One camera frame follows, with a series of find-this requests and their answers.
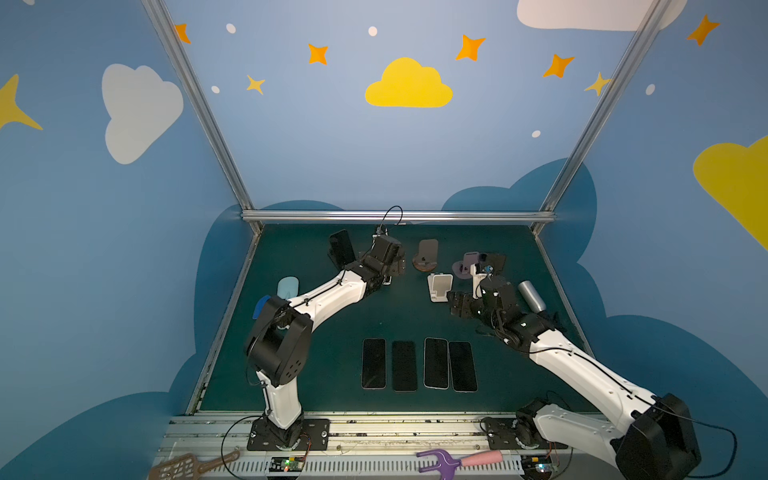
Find white phone stand front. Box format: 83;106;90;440
427;273;454;303

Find round wooden phone stand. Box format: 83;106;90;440
412;239;439;272

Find aluminium frame rail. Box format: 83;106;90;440
241;207;555;224

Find silver screwdriver tool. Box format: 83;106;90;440
518;280;547;314

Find white framed phone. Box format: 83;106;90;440
423;337;449;390

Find purple pink toy fork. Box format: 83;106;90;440
416;449;503;480

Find light blue toy shovel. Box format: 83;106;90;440
276;276;300;299

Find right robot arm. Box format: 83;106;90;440
446;276;702;479

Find purple phone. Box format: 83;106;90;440
361;338;387;390

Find small black phone stand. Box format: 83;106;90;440
476;253;507;276

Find black folding phone stand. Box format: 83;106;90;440
327;236;361;274

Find black phone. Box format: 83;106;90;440
392;341;418;392
328;229;358;270

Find brown perforated toy spatula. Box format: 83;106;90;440
148;449;240;480

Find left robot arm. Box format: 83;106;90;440
244;234;405;449

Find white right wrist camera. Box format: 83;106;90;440
470;263;488;299

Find purple round phone stand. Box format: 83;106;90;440
452;251;480;280

